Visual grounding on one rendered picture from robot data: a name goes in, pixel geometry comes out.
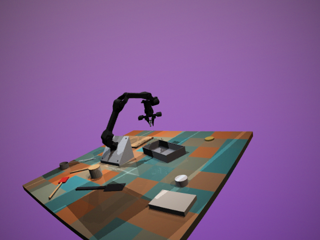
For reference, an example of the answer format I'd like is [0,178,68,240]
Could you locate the yellow flat round disc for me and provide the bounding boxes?
[205,136,214,142]

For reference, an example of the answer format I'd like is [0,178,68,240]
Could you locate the light wooden board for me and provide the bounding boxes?
[126,136,154,148]

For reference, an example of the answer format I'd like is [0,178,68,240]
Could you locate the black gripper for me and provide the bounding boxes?
[138,107,162,126]

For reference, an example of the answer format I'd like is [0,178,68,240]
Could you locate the short grey cylinder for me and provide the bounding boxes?
[175,175,189,187]

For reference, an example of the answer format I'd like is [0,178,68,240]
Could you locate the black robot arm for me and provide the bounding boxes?
[101,91,160,151]

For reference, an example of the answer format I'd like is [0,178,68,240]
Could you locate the black spatula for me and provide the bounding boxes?
[75,183,126,192]

